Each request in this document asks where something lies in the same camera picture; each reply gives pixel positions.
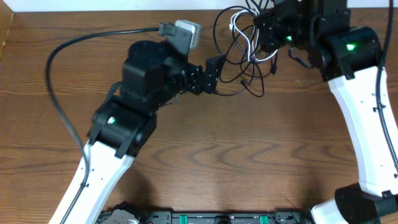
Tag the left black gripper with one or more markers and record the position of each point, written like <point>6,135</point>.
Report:
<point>216,68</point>

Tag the wooden side board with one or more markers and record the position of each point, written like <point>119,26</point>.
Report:
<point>6,19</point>

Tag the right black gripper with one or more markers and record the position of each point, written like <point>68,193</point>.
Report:
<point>267,28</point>

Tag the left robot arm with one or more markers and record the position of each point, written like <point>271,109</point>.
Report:
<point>153,73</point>

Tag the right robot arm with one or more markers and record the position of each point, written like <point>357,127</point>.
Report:
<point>351,61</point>

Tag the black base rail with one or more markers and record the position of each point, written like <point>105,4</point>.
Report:
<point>128,213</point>

